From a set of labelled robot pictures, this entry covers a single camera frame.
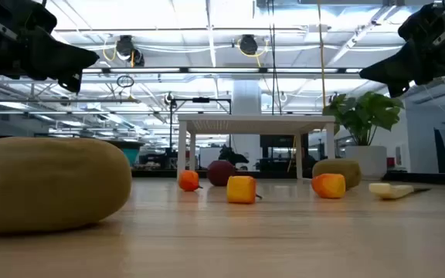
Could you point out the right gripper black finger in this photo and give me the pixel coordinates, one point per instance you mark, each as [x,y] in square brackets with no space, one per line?
[396,78]
[396,63]

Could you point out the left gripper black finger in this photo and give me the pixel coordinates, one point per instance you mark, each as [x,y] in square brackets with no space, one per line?
[52,69]
[52,48]

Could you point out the black background robot arm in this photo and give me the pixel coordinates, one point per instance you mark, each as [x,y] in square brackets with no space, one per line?
[233,155]

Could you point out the orange red peach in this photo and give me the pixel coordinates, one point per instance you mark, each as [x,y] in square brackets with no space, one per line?
[328,186]

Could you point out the brown green kiwi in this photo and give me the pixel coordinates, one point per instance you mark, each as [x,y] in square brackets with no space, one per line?
[342,170]
[45,185]

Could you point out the dark red pomegranate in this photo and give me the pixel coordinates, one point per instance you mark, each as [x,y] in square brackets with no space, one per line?
[220,173]

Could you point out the black background monitor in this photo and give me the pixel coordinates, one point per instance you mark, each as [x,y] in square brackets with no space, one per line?
[280,141]

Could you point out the white perforated shelf riser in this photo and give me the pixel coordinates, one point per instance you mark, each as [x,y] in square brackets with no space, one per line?
[253,123]

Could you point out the yellow orange pear with stem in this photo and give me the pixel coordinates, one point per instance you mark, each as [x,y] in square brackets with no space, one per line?
[241,189]

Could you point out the green plant in white pot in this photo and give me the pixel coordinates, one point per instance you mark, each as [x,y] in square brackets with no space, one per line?
[373,162]

